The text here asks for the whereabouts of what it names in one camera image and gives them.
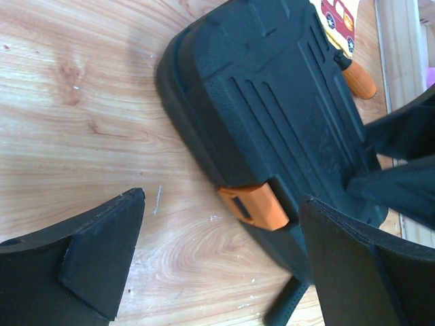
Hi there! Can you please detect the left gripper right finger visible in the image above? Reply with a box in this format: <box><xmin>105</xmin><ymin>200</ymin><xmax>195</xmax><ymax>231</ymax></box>
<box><xmin>299</xmin><ymin>196</ymin><xmax>434</xmax><ymax>325</ymax></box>

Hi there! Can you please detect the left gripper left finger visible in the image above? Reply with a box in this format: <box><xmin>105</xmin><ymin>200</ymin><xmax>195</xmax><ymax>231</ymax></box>
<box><xmin>1</xmin><ymin>188</ymin><xmax>145</xmax><ymax>325</ymax></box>

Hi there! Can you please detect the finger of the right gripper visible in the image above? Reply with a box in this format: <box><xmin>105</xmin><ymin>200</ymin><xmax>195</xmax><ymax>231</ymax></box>
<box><xmin>365</xmin><ymin>86</ymin><xmax>434</xmax><ymax>160</ymax></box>
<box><xmin>347</xmin><ymin>156</ymin><xmax>434</xmax><ymax>230</ymax></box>

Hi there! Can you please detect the orange case latch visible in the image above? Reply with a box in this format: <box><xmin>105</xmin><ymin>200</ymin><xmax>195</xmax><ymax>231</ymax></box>
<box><xmin>217</xmin><ymin>183</ymin><xmax>290</xmax><ymax>231</ymax></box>

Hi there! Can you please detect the black plastic tool case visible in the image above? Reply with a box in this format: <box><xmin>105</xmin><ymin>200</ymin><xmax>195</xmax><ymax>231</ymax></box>
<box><xmin>156</xmin><ymin>1</ymin><xmax>387</xmax><ymax>284</ymax></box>

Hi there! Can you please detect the claw hammer black grip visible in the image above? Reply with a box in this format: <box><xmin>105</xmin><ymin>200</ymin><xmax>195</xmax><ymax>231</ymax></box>
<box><xmin>263</xmin><ymin>276</ymin><xmax>310</xmax><ymax>326</ymax></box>

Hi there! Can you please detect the wooden clothes rack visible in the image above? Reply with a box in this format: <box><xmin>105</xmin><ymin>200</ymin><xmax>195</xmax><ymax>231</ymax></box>
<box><xmin>373</xmin><ymin>0</ymin><xmax>435</xmax><ymax>238</ymax></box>

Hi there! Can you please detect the yellow car print cloth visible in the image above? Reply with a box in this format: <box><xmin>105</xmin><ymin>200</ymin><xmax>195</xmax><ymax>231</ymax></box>
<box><xmin>311</xmin><ymin>0</ymin><xmax>359</xmax><ymax>58</ymax></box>

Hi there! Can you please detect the orange handled screwdriver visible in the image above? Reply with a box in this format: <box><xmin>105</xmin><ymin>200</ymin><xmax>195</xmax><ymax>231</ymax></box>
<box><xmin>334</xmin><ymin>50</ymin><xmax>377</xmax><ymax>100</ymax></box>

